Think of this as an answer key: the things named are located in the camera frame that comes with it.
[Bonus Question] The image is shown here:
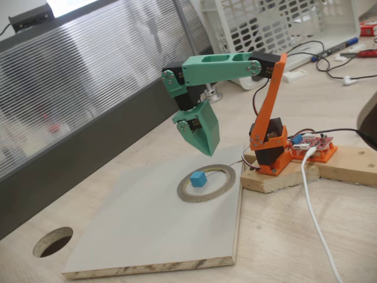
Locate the small blue cube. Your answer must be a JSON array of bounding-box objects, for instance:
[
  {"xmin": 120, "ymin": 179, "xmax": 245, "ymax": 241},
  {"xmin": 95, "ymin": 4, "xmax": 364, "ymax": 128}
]
[{"xmin": 189, "ymin": 170, "xmax": 208, "ymax": 189}]

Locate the short wooden base block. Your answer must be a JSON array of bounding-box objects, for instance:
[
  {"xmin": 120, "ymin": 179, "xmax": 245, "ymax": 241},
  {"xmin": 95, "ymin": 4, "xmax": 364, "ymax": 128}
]
[{"xmin": 240, "ymin": 153, "xmax": 321, "ymax": 195}]

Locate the grey metal pole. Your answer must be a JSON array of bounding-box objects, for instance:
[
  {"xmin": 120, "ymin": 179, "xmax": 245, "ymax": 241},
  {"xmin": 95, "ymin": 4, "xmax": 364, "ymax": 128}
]
[{"xmin": 173, "ymin": 0, "xmax": 223, "ymax": 103}]

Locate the white plastic block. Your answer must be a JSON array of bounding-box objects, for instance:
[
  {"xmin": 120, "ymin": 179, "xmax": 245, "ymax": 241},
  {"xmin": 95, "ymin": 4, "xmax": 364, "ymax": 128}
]
[{"xmin": 283, "ymin": 68, "xmax": 307, "ymax": 83}]

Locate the white laminated chipboard panel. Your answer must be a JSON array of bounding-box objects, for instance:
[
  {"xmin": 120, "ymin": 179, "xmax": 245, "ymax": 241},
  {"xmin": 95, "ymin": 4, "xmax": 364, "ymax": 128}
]
[{"xmin": 61, "ymin": 143, "xmax": 245, "ymax": 281}]

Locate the red controller circuit board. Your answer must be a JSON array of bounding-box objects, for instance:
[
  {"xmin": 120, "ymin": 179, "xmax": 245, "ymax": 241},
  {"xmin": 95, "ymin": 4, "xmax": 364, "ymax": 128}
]
[{"xmin": 290, "ymin": 132, "xmax": 335, "ymax": 154}]

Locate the grey ribbed desk partition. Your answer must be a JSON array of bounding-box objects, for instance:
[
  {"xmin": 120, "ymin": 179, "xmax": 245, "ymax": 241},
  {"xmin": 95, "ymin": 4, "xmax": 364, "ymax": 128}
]
[{"xmin": 0, "ymin": 0, "xmax": 223, "ymax": 241}]

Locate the long wooden base plank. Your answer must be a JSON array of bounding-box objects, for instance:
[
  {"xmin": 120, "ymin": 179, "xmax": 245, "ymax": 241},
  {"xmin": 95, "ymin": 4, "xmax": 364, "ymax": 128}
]
[{"xmin": 318, "ymin": 143, "xmax": 377, "ymax": 189}]

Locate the marker pen blue cap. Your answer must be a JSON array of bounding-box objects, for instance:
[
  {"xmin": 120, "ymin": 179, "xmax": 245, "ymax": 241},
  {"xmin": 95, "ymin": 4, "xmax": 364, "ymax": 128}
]
[{"xmin": 311, "ymin": 37, "xmax": 359, "ymax": 62}]

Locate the dark rounded object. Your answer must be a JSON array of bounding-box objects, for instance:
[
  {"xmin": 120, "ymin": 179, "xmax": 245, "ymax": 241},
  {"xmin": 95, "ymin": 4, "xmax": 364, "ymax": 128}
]
[{"xmin": 356, "ymin": 91, "xmax": 377, "ymax": 148}]

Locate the white perforated plastic crate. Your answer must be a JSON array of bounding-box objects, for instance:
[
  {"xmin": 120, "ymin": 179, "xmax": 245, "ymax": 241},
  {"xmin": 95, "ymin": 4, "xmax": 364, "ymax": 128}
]
[{"xmin": 200, "ymin": 0, "xmax": 362, "ymax": 91}]

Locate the red and white box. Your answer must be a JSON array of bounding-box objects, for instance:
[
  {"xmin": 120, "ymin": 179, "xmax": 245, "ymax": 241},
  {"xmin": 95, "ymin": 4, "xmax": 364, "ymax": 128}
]
[{"xmin": 359, "ymin": 23, "xmax": 377, "ymax": 38}]

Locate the black box device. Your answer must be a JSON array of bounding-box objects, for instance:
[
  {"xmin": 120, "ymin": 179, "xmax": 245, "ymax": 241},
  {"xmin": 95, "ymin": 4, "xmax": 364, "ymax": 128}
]
[{"xmin": 8, "ymin": 2, "xmax": 55, "ymax": 32}]

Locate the grey ring of tape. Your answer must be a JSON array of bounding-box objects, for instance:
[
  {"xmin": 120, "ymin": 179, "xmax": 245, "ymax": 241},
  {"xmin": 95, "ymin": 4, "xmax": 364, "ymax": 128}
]
[{"xmin": 176, "ymin": 164, "xmax": 237, "ymax": 204}]

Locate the white USB cable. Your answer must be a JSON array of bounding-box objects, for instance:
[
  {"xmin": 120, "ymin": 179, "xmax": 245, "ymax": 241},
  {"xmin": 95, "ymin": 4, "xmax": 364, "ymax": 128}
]
[{"xmin": 300, "ymin": 147, "xmax": 344, "ymax": 283}]

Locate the long black cable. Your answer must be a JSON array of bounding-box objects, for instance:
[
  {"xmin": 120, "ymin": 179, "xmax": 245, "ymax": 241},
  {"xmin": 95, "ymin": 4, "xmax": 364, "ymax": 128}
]
[{"xmin": 286, "ymin": 40, "xmax": 377, "ymax": 80}]

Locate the black controller power cable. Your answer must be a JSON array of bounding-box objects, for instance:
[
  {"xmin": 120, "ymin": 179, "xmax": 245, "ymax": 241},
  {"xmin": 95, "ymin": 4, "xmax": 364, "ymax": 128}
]
[{"xmin": 315, "ymin": 127, "xmax": 362, "ymax": 138}]

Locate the red-handled tool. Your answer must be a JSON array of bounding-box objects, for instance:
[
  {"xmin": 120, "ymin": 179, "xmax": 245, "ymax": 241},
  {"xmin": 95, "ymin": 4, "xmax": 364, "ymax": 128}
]
[{"xmin": 340, "ymin": 49, "xmax": 377, "ymax": 59}]

